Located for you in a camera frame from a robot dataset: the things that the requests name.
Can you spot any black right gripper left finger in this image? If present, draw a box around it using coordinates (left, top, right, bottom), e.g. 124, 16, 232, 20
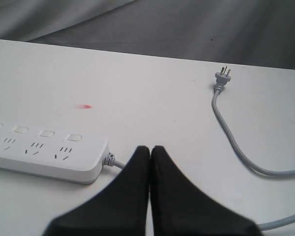
43, 146, 150, 236

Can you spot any white five-outlet power strip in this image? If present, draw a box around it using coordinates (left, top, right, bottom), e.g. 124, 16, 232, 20
0, 121, 110, 184

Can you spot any grey backdrop cloth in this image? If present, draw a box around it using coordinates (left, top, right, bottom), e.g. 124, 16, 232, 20
0, 0, 295, 69

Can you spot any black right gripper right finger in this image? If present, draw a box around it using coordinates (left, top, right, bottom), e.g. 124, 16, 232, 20
150, 146, 262, 236

